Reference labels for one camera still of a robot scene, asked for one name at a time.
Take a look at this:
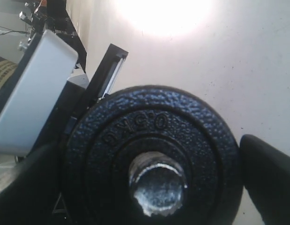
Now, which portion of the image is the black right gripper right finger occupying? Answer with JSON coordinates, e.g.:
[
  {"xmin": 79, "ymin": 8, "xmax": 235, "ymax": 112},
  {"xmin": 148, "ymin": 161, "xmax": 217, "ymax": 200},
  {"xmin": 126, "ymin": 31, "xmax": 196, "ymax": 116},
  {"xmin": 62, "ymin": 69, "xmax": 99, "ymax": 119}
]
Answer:
[{"xmin": 239, "ymin": 135, "xmax": 290, "ymax": 225}]

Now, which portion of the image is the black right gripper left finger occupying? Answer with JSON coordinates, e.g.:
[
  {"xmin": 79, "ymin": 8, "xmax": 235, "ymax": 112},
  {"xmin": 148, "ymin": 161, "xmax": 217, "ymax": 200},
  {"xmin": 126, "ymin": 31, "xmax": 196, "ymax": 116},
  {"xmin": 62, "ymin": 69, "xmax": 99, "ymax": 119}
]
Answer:
[{"xmin": 0, "ymin": 142, "xmax": 70, "ymax": 225}]

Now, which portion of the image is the black weight plate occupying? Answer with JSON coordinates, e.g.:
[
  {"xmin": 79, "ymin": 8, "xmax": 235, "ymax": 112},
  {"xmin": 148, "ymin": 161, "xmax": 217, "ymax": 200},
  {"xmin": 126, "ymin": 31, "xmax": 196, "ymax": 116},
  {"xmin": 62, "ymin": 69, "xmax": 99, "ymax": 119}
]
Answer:
[{"xmin": 62, "ymin": 85, "xmax": 243, "ymax": 225}]

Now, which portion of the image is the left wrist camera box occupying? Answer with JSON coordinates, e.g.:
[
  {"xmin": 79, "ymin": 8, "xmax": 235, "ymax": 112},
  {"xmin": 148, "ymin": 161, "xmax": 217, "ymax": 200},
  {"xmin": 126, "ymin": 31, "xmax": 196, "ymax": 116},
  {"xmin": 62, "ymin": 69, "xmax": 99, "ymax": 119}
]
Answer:
[{"xmin": 0, "ymin": 30, "xmax": 78, "ymax": 156}]

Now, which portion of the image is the black aluminium frame rail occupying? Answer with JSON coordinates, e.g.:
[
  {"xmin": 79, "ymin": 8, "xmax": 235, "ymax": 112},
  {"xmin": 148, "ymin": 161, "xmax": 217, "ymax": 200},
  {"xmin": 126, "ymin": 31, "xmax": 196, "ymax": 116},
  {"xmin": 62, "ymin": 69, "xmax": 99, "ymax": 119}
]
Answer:
[{"xmin": 64, "ymin": 44, "xmax": 128, "ymax": 135}]

